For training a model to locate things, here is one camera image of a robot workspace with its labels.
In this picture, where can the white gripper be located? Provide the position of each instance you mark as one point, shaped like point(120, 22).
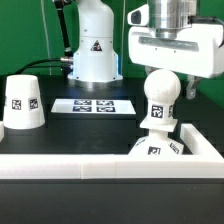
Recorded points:
point(197, 51)

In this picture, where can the white lamp base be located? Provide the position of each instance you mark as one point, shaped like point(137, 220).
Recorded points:
point(157, 142)

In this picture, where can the white lamp shade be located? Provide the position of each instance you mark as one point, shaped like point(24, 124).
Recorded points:
point(23, 107)

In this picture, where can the white lamp bulb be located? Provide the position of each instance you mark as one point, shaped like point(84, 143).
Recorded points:
point(162, 88)

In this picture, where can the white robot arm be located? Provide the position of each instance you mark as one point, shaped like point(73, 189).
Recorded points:
point(164, 34)

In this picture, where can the white marker sheet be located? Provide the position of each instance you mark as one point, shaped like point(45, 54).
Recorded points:
point(93, 106)

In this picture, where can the white fence frame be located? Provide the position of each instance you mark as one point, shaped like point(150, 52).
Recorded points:
point(204, 161)

